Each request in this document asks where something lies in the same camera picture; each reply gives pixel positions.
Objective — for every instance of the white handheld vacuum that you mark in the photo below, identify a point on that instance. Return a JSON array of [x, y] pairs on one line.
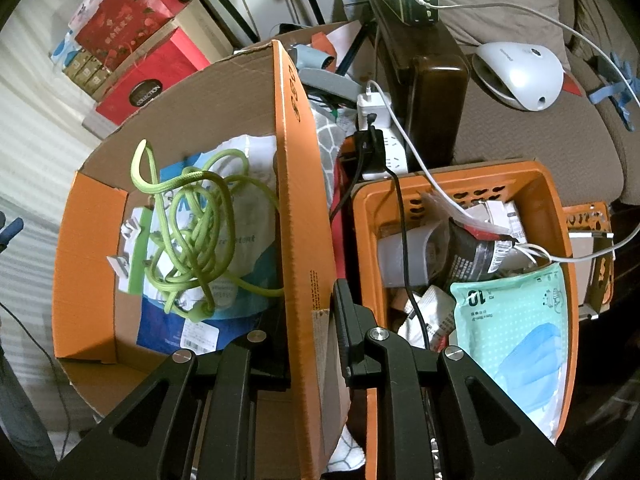
[[525, 72]]

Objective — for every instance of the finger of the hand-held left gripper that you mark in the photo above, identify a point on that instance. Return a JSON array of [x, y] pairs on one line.
[[11, 230]]

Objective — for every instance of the blue glove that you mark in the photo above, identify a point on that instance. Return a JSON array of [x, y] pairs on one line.
[[617, 82]]

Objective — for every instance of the large orange plastic basket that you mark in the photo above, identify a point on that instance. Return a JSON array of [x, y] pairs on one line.
[[550, 185]]

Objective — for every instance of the brown sofa with wooden armrest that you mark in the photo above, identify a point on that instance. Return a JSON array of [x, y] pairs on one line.
[[435, 90]]

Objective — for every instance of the grey curved plastic part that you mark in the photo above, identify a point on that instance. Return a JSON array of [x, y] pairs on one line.
[[330, 85]]

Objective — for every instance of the white foil sachet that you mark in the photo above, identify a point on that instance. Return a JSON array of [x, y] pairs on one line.
[[432, 310]]

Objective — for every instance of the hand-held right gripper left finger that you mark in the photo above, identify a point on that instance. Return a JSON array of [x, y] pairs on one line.
[[235, 385]]

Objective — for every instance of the grey white patterned cloth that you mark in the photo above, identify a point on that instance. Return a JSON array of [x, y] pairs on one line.
[[330, 150]]

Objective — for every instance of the green packet of blue masks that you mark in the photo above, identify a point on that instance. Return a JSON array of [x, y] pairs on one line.
[[510, 310]]

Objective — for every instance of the white charger plug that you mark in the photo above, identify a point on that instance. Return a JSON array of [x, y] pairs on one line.
[[374, 110]]

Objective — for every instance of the white power strip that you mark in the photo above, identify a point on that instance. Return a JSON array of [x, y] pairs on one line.
[[395, 155]]

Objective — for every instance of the orange cardboard box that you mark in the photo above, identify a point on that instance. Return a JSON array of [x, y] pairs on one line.
[[300, 200]]

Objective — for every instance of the plain brown cardboard box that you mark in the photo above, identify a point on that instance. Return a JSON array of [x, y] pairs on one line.
[[300, 35]]

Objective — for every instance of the person's grey trousers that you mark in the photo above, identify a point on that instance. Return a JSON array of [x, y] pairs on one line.
[[20, 420]]

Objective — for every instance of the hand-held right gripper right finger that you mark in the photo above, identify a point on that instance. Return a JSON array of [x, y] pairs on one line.
[[357, 355]]

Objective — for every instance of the small orange plastic basket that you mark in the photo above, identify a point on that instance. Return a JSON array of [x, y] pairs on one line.
[[606, 270]]

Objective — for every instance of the white blue face mask packet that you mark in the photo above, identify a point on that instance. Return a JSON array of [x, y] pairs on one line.
[[250, 240]]

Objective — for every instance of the black charger plug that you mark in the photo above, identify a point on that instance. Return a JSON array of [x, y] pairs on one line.
[[369, 145]]

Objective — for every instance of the white printed tissue pack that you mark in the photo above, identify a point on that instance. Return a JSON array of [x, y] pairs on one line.
[[90, 2]]

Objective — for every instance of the grey blue hair dryer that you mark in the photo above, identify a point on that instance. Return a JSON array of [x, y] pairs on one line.
[[312, 55]]

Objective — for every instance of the translucent plastic cup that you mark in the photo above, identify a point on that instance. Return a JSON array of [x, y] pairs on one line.
[[400, 260]]

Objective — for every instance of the gold brown small boxes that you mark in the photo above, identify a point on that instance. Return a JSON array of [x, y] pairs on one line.
[[87, 72]]

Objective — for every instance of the green white plug package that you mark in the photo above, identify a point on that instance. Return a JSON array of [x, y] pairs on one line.
[[136, 270]]

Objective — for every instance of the black tripod legs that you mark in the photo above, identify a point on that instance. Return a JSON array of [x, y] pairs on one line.
[[235, 15]]

